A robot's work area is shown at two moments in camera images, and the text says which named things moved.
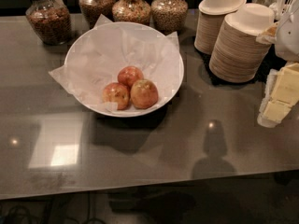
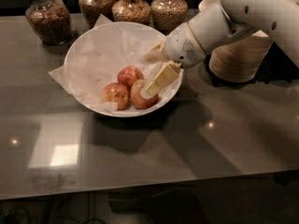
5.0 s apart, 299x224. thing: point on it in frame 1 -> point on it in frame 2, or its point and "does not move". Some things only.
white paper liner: [97, 56] does not move
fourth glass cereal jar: [169, 10] does not move
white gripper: [289, 37] -> [183, 48]
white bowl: [95, 59] does not move
